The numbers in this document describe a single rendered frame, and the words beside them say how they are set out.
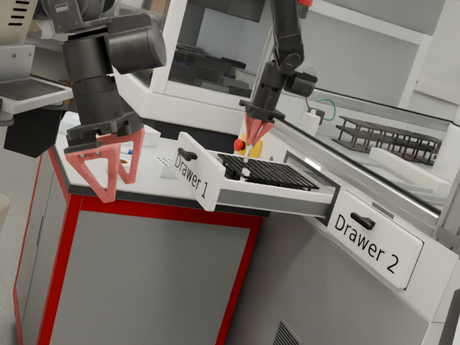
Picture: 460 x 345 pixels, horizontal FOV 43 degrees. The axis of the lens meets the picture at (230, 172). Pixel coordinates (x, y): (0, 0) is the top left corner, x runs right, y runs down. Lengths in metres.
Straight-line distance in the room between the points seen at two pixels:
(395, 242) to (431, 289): 0.13
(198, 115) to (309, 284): 0.98
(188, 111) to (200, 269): 0.77
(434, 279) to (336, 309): 0.32
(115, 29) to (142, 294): 1.07
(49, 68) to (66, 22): 4.87
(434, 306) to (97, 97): 0.78
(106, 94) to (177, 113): 1.51
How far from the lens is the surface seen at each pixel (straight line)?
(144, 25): 0.75
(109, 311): 1.72
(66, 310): 1.69
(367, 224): 1.32
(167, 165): 1.70
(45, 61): 5.62
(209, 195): 1.35
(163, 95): 2.24
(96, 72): 0.77
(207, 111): 2.31
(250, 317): 1.83
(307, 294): 1.58
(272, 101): 1.40
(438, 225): 1.24
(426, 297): 1.26
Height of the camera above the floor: 1.25
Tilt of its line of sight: 15 degrees down
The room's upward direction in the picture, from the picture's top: 16 degrees clockwise
